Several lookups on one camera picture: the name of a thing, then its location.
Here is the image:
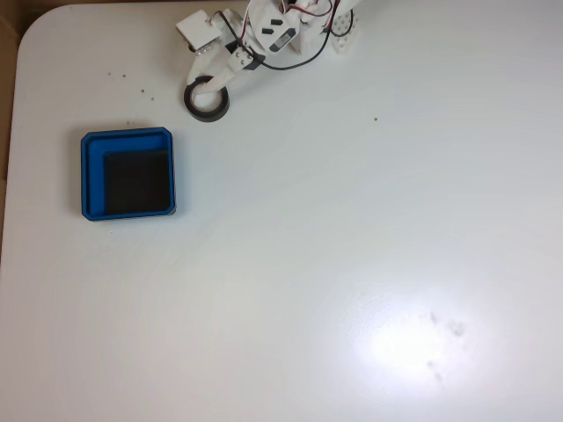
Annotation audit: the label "black tape roll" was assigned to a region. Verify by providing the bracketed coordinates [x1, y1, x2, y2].
[183, 75, 231, 124]

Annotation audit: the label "blue box with black bottom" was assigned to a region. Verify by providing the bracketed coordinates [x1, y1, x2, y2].
[80, 126, 178, 222]

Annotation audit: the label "white square camera box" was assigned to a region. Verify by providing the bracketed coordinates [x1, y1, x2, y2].
[175, 11, 222, 56]

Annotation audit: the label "black cable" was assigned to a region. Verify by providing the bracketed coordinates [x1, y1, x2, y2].
[217, 0, 357, 71]

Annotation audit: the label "red and white servo wires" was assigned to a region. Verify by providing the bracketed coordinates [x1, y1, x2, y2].
[239, 0, 342, 43]

